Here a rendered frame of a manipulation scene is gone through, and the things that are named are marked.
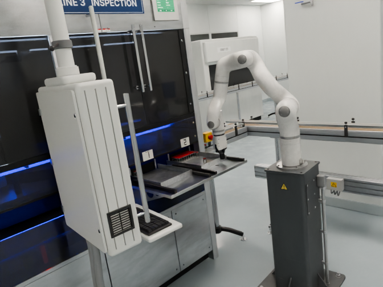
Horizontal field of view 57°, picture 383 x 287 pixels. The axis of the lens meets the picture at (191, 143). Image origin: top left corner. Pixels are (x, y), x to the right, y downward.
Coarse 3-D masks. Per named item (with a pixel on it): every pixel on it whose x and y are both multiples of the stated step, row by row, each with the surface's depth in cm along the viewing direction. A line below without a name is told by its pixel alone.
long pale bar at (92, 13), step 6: (90, 6) 186; (90, 12) 186; (96, 30) 189; (96, 36) 189; (96, 42) 190; (96, 48) 191; (102, 60) 192; (102, 66) 193; (102, 72) 193; (102, 78) 194
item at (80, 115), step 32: (64, 96) 141; (96, 96) 140; (64, 128) 151; (96, 128) 140; (64, 160) 161; (96, 160) 142; (64, 192) 174; (96, 192) 144; (128, 192) 153; (96, 224) 150; (128, 224) 154
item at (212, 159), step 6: (204, 156) 259; (210, 156) 254; (216, 156) 250; (168, 162) 249; (174, 162) 244; (180, 162) 240; (186, 162) 249; (192, 162) 248; (198, 162) 245; (210, 162) 232; (216, 162) 237; (204, 168) 228
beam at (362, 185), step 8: (256, 168) 328; (264, 168) 322; (256, 176) 331; (264, 176) 324; (328, 176) 279; (336, 176) 276; (344, 176) 273; (352, 176) 272; (344, 184) 273; (352, 184) 267; (360, 184) 262; (368, 184) 258; (376, 184) 255; (352, 192) 268; (360, 192) 265; (368, 192) 260; (376, 192) 256
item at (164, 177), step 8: (160, 168) 244; (168, 168) 237; (176, 168) 231; (184, 168) 225; (144, 176) 231; (152, 176) 229; (160, 176) 227; (168, 176) 224; (176, 176) 212; (184, 176) 217; (160, 184) 204; (168, 184) 208
